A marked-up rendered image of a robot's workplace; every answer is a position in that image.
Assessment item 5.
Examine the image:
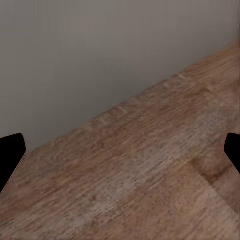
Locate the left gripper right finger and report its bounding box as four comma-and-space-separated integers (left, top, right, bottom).
224, 133, 240, 173

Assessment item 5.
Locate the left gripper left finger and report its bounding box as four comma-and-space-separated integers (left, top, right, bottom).
0, 133, 26, 193

